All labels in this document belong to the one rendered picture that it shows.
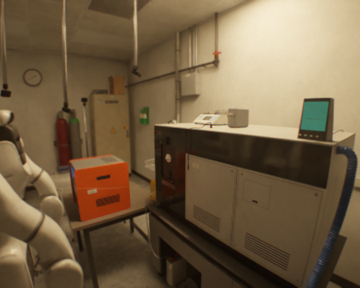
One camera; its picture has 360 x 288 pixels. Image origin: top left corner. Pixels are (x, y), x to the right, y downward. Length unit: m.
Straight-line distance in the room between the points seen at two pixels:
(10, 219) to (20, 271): 0.30
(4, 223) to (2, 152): 0.21
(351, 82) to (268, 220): 1.36
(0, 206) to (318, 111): 0.99
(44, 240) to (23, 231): 0.05
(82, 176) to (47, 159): 3.11
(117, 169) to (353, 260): 2.18
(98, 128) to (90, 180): 2.81
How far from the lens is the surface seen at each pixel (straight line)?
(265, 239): 1.02
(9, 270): 0.79
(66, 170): 3.26
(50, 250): 0.57
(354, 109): 1.92
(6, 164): 0.66
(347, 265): 2.31
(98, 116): 4.30
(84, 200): 1.62
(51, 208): 1.00
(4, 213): 0.52
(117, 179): 1.64
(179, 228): 1.42
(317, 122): 0.85
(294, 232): 0.93
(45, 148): 4.59
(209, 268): 1.30
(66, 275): 0.60
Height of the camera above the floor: 1.54
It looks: 9 degrees down
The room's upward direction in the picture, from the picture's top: straight up
